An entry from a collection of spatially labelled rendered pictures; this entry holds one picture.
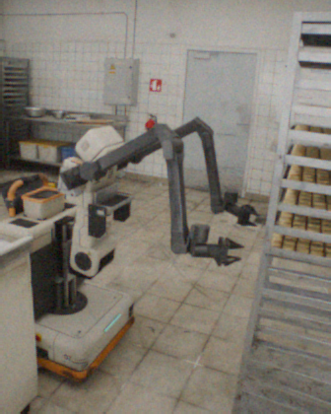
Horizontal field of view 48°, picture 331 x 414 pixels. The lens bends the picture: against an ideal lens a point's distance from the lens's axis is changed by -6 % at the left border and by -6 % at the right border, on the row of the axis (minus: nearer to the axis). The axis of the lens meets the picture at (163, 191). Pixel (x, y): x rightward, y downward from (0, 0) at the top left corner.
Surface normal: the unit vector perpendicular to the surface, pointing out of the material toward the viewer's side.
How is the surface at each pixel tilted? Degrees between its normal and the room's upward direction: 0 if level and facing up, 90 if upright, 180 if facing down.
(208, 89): 90
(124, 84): 90
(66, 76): 90
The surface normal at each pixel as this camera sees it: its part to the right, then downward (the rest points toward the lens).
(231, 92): -0.37, 0.23
